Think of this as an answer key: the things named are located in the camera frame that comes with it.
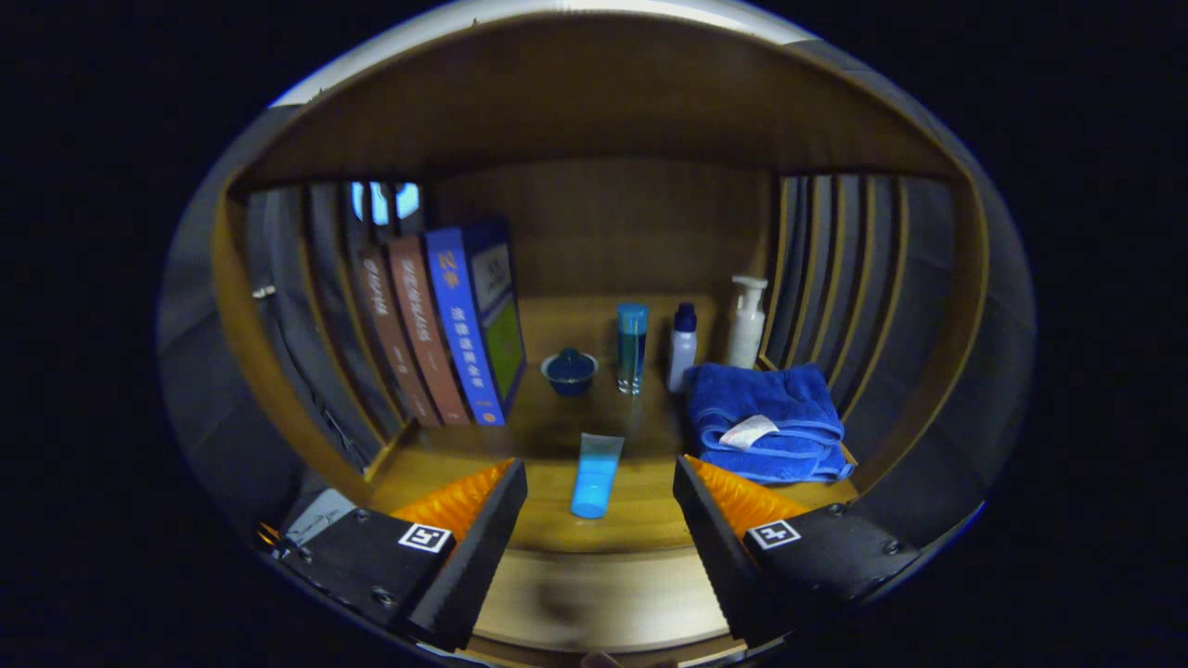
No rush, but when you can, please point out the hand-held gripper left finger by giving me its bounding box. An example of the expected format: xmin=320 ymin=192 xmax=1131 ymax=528
xmin=269 ymin=457 xmax=529 ymax=653

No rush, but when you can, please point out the reddish brown book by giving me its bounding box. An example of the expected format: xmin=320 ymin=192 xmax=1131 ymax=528
xmin=388 ymin=235 xmax=472 ymax=428

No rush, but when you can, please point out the white pump bottle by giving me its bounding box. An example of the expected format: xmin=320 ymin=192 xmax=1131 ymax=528
xmin=727 ymin=276 xmax=769 ymax=370

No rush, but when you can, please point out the wooden drawer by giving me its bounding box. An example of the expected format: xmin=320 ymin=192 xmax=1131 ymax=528
xmin=469 ymin=546 xmax=743 ymax=664

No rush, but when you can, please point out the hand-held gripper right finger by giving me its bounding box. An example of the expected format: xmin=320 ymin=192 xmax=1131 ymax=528
xmin=673 ymin=455 xmax=924 ymax=650

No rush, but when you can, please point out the folded blue towel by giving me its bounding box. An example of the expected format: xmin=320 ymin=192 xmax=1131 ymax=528
xmin=685 ymin=362 xmax=857 ymax=485

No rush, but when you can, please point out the teal clear bottle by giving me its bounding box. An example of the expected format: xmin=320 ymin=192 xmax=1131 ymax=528
xmin=617 ymin=302 xmax=650 ymax=396

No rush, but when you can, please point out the wooden cabinet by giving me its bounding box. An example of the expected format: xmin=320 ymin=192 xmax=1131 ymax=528
xmin=209 ymin=14 xmax=989 ymax=668

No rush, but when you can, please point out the thick blue book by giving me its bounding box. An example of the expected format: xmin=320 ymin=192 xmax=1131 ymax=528
xmin=425 ymin=218 xmax=527 ymax=428

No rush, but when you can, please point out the wooden countertop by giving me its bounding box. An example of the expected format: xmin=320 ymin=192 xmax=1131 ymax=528
xmin=367 ymin=297 xmax=859 ymax=558

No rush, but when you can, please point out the light blue tube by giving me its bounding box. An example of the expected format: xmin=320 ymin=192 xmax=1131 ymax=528
xmin=570 ymin=432 xmax=626 ymax=520

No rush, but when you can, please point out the white bottle blue cap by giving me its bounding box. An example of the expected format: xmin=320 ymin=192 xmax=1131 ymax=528
xmin=667 ymin=302 xmax=698 ymax=394

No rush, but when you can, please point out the dark brown book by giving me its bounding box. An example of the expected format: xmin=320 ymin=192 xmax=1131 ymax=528
xmin=357 ymin=243 xmax=442 ymax=428

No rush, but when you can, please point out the blue lidded teacup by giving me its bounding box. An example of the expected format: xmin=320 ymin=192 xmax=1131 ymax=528
xmin=541 ymin=349 xmax=600 ymax=398

